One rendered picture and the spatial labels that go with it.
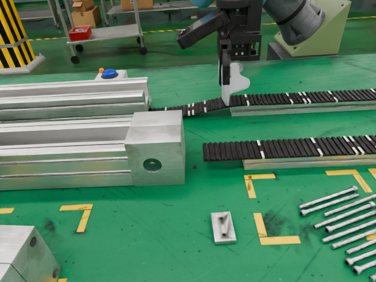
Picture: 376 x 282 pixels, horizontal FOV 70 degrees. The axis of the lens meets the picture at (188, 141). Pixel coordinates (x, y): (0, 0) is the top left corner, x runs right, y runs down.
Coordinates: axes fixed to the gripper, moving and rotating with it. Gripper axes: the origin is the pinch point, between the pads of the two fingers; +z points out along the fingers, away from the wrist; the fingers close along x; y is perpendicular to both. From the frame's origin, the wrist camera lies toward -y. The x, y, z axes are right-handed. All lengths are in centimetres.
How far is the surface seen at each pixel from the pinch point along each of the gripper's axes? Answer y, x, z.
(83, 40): -138, 270, 57
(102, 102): -26.8, -4.9, -1.9
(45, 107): -40.6, -3.8, -0.9
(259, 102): 8.5, -1.6, 2.0
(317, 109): 22.3, -2.0, 4.6
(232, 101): 2.4, -0.3, 2.2
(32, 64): -205, 262, 79
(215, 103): -1.5, 0.3, 2.8
